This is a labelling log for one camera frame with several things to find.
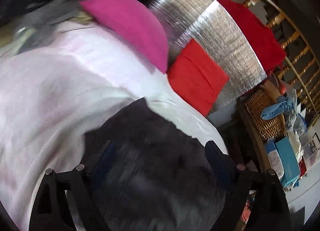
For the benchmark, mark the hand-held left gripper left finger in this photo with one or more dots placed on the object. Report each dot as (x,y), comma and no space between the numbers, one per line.
(105,161)

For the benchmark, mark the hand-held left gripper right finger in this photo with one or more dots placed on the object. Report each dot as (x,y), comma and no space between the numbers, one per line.
(215,156)

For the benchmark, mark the black quilted jacket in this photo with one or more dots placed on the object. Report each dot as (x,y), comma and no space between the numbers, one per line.
(155,171)

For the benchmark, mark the white and blue box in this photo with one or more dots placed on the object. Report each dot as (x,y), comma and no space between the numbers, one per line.
(275,161)

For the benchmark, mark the coral cloth stack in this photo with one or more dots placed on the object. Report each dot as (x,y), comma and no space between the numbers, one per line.
(246,208)

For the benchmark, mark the wicker basket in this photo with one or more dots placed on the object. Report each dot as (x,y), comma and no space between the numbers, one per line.
(255,104)

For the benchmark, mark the teal cardboard box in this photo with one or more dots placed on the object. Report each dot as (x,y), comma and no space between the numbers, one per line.
(287,161)

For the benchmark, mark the light blue cloth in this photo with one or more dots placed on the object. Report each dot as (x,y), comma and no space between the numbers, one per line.
(277,107)

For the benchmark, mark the red pillow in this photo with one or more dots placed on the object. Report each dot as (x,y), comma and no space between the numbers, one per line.
(197,78)

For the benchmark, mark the white plastic bag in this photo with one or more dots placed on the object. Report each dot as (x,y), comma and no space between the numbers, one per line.
(295,146)

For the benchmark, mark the white bed cover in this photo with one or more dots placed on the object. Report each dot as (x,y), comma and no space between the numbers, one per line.
(50,96)

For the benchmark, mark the silver foil insulation panel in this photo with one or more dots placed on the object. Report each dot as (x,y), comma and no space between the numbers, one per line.
(220,33)

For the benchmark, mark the red cloth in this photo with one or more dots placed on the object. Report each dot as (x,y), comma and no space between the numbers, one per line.
(257,35)

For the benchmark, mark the pink pillow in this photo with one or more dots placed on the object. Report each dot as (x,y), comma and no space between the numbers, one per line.
(130,25)

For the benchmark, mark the grey garment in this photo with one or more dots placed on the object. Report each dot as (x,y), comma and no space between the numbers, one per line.
(50,13)

